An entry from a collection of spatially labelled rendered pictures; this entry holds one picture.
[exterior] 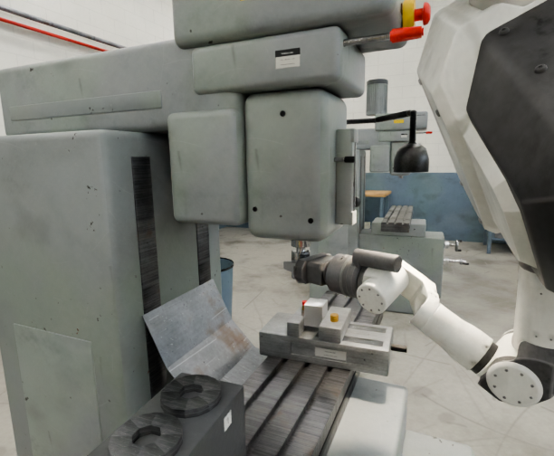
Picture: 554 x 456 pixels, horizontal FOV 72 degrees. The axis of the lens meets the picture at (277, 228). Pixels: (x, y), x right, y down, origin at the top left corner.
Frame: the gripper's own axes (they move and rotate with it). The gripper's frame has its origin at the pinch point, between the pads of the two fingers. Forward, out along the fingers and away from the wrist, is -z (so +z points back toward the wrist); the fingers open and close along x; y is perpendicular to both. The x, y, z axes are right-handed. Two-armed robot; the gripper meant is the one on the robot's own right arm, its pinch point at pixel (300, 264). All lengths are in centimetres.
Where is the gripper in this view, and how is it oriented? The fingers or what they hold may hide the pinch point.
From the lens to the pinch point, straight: 94.5
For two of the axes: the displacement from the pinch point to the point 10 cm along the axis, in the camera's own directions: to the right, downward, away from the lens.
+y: 0.2, 9.9, 1.7
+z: 7.1, 1.0, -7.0
